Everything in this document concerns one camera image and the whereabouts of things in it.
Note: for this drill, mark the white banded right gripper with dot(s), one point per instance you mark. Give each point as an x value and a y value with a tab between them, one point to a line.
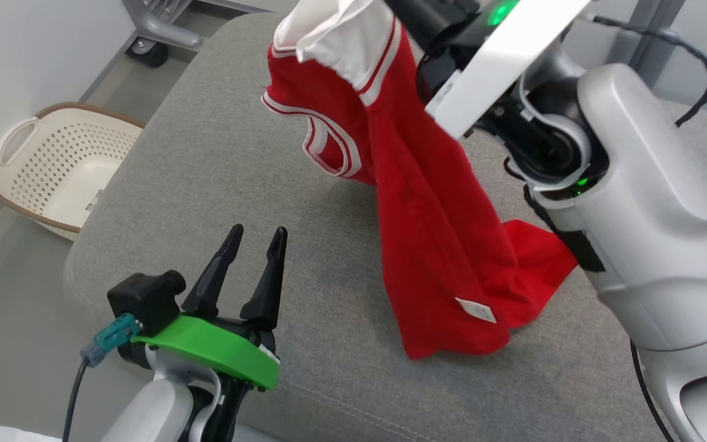
513	49

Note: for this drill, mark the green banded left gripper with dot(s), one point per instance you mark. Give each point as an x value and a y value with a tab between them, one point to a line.
218	350

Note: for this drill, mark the red Bulls 23 jersey shirt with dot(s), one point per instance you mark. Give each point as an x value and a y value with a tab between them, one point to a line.
427	215

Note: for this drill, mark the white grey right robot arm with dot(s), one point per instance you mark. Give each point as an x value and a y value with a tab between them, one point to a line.
648	215

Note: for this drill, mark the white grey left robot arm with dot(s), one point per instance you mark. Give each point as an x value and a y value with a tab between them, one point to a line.
157	411

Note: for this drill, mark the cream plastic laundry basket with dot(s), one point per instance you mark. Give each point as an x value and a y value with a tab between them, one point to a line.
77	196

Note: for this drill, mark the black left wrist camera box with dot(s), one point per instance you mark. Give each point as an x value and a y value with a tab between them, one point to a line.
145	301

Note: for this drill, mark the grey partition post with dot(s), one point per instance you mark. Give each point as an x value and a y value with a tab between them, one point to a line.
654	52

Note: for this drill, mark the grey metal wheeled frame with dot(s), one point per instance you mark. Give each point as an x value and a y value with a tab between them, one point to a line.
163	27

